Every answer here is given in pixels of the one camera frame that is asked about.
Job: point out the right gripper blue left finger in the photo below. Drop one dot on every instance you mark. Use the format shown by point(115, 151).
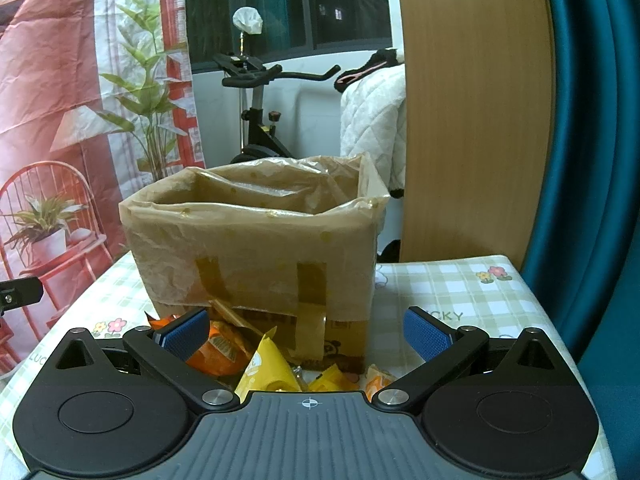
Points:
point(163, 353)

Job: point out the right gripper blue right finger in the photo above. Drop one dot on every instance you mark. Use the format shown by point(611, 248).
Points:
point(446, 353)

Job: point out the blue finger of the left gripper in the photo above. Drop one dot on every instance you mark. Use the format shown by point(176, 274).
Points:
point(22, 292)

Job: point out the orange snack bag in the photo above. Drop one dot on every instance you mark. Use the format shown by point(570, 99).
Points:
point(215, 348)

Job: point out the orange white snack bar packet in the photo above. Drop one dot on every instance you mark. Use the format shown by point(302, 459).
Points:
point(376, 379)

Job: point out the green plaid tablecloth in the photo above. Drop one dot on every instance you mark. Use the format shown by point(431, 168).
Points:
point(485, 291)

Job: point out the yellow snack packet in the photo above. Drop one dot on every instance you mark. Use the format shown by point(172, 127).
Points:
point(267, 371)

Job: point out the cardboard box with plastic liner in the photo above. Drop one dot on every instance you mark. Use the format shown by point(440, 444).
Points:
point(288, 245)

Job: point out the teal curtain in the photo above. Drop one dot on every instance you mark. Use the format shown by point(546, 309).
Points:
point(582, 261)

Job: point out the red printed backdrop cloth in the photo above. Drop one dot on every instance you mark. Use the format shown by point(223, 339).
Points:
point(96, 103)

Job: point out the white quilted blanket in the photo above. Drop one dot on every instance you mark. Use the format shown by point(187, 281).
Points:
point(374, 120)

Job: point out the black pink item on blanket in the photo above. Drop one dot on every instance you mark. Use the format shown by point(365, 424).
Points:
point(382, 58)

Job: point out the wooden board panel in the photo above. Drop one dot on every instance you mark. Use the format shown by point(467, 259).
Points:
point(480, 103)

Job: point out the dark window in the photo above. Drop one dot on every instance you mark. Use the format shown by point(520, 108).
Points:
point(275, 30)

